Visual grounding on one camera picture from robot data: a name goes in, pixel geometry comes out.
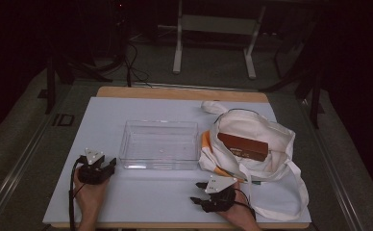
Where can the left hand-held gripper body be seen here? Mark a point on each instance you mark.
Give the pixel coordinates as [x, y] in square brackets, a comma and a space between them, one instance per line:
[91, 173]

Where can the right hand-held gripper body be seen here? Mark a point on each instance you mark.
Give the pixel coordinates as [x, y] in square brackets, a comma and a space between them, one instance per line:
[221, 195]

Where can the clear plastic container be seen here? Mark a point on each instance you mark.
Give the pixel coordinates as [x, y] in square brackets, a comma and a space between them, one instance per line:
[160, 144]

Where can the brown rectangular box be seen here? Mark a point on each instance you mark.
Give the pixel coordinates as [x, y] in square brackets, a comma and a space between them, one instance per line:
[243, 146]

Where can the cream canvas tote bag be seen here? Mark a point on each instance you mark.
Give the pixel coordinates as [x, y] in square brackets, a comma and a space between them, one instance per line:
[255, 123]

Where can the person's left hand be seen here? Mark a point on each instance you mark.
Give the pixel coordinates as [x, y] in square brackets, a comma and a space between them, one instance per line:
[90, 195]

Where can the person's right hand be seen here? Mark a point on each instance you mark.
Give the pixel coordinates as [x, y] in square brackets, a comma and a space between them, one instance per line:
[239, 211]

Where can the white table mat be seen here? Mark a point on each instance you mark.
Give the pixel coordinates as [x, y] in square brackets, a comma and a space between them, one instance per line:
[149, 192]

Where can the black metal stand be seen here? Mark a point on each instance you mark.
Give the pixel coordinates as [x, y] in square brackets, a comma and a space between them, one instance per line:
[314, 96]
[50, 86]

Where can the wooden table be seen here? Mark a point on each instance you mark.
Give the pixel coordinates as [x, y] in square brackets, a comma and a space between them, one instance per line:
[175, 93]

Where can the white metal stand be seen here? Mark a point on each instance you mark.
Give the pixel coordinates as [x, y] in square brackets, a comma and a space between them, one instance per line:
[216, 24]

